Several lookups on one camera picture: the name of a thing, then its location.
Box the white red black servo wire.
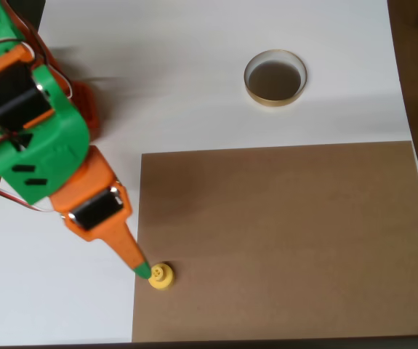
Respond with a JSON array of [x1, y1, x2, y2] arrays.
[[0, 177, 56, 214]]

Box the brown fibreboard sheet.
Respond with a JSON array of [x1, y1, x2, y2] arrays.
[[131, 140, 418, 343]]

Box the small yellow plastic piece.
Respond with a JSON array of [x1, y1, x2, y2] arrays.
[[148, 262, 176, 291]]

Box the round shallow wooden dish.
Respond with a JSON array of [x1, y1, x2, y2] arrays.
[[244, 49, 308, 108]]

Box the large white board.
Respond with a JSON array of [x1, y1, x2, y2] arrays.
[[0, 0, 418, 346]]

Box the orange robot base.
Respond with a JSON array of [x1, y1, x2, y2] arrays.
[[71, 81, 100, 141]]

